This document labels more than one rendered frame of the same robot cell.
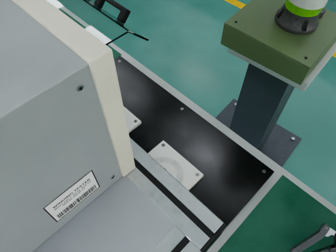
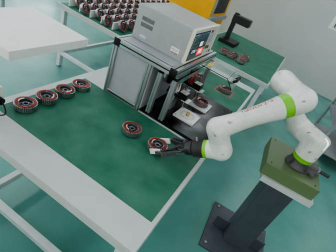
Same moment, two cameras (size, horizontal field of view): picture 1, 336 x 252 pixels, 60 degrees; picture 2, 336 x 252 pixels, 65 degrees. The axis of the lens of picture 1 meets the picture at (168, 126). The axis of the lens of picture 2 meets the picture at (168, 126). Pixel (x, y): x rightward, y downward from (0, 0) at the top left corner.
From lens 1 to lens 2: 140 cm
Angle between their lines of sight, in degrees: 47
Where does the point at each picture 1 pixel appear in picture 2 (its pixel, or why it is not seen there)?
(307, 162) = not seen: outside the picture
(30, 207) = (171, 41)
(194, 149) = (201, 126)
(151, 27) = not seen: hidden behind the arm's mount
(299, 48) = (276, 161)
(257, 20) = (283, 148)
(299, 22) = (290, 158)
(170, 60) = not seen: hidden behind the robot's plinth
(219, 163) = (199, 131)
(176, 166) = (192, 119)
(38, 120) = (184, 29)
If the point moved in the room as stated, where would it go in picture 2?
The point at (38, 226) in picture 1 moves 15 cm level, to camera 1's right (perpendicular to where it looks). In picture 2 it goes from (167, 48) to (174, 59)
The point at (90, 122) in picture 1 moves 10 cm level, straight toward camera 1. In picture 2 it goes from (187, 39) to (174, 38)
